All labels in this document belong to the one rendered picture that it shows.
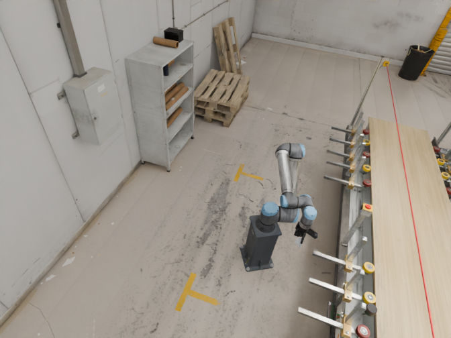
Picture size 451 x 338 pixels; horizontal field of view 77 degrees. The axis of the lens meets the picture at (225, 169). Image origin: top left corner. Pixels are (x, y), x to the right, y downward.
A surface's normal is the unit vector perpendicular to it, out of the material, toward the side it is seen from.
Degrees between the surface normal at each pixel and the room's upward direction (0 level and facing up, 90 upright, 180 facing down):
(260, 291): 0
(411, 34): 90
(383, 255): 0
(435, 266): 0
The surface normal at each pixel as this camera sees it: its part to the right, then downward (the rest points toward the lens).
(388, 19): -0.32, 0.63
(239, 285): 0.07, -0.73
